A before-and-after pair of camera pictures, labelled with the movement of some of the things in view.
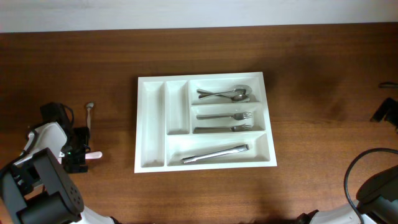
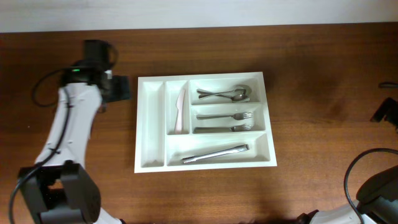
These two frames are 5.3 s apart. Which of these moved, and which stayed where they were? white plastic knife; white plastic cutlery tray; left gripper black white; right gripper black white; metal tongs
Moved: left gripper black white; white plastic knife
Stayed: metal tongs; right gripper black white; white plastic cutlery tray
